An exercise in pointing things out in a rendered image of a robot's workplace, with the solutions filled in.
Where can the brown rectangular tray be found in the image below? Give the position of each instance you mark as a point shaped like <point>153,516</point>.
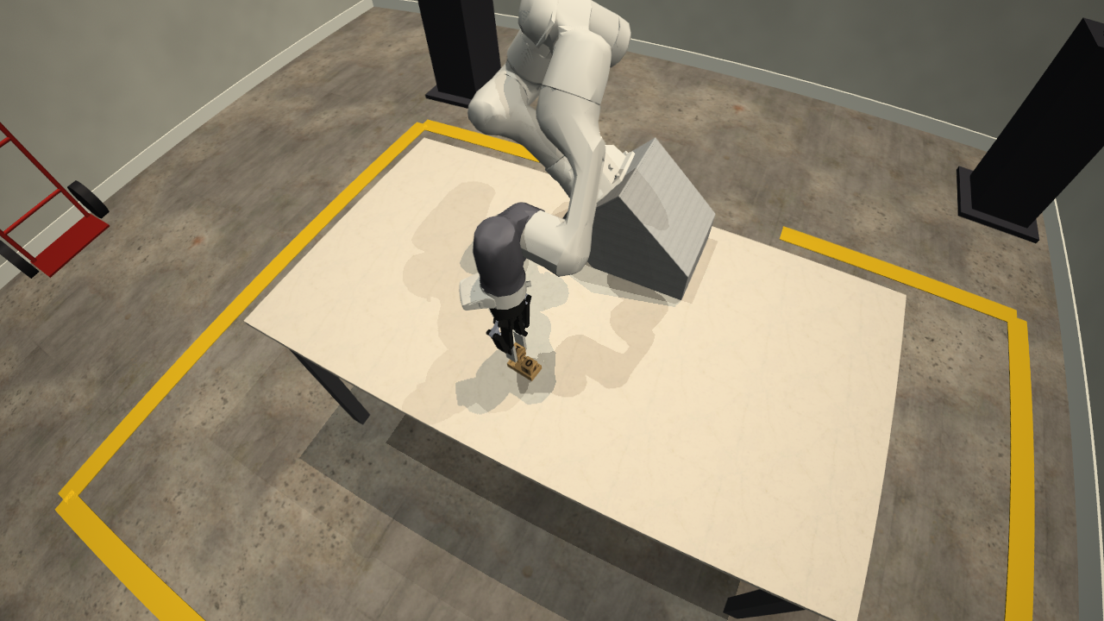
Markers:
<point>517,367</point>

